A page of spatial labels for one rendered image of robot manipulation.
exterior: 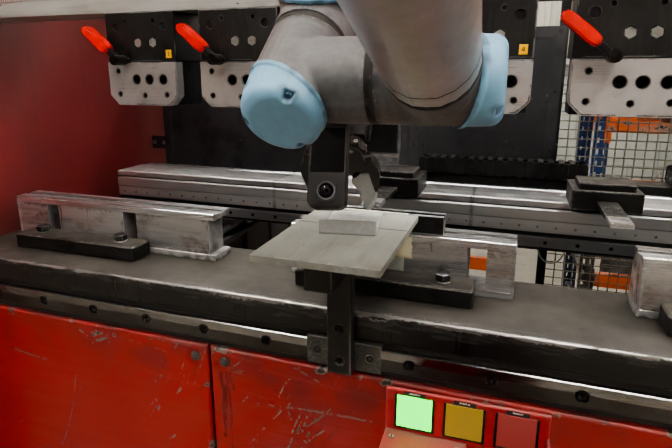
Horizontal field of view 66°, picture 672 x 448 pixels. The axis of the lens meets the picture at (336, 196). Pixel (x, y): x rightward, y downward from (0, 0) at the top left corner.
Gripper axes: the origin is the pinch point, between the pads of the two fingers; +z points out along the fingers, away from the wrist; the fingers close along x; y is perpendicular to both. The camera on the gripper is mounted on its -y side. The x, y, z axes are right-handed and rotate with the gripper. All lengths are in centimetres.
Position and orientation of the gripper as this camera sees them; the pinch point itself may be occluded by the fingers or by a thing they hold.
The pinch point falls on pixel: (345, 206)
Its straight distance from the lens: 74.8
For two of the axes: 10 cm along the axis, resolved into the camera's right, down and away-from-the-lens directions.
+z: 1.1, 6.1, 7.8
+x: -9.8, -0.5, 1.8
